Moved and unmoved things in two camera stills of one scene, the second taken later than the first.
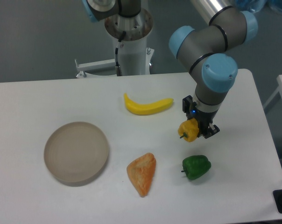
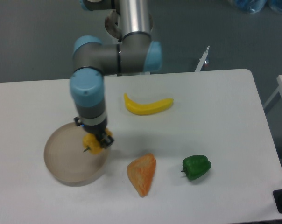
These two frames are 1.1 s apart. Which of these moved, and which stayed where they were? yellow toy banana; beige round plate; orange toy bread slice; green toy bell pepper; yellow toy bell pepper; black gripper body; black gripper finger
Moved: black gripper finger; yellow toy bell pepper; black gripper body
Stayed: green toy bell pepper; beige round plate; orange toy bread slice; yellow toy banana
